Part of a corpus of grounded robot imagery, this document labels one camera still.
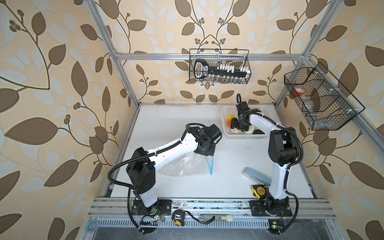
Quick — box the pale green utility knife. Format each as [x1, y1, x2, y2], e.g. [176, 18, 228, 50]
[202, 214, 234, 223]

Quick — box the beige potato toy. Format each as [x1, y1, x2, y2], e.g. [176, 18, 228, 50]
[232, 128, 247, 134]

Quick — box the red item in wire basket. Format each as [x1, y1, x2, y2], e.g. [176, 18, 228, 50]
[292, 88, 305, 97]

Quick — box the clear zip bag blue zipper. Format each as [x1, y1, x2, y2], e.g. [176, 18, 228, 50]
[158, 152, 214, 177]

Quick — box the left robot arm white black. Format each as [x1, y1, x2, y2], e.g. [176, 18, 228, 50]
[108, 123, 223, 209]

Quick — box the light blue case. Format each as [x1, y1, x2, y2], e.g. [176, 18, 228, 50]
[243, 167, 272, 187]

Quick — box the black wire basket back wall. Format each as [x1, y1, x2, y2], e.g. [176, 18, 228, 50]
[189, 48, 252, 85]

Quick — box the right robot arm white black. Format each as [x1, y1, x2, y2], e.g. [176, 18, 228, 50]
[230, 100, 304, 212]

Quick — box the dark eggplant toy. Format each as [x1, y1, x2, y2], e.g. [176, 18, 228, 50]
[253, 129, 265, 135]

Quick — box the black tape measure on rail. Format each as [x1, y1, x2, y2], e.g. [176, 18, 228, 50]
[172, 209, 186, 227]

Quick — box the small yellow lemon toy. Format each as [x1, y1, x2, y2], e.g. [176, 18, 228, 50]
[227, 115, 235, 122]

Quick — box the white plastic perforated basket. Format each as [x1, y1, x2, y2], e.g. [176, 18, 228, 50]
[221, 105, 280, 139]

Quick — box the black wire basket wall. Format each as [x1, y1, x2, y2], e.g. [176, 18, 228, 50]
[189, 48, 252, 85]
[284, 62, 365, 131]

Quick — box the black tool in wire basket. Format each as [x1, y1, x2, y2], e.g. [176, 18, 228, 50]
[192, 59, 252, 80]

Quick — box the black wire basket right wall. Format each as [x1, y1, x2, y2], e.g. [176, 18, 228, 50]
[284, 62, 365, 131]

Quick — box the aluminium frame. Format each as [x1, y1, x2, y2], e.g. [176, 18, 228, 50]
[83, 0, 384, 145]

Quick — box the yellow black tape measure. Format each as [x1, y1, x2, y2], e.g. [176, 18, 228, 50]
[251, 185, 268, 200]

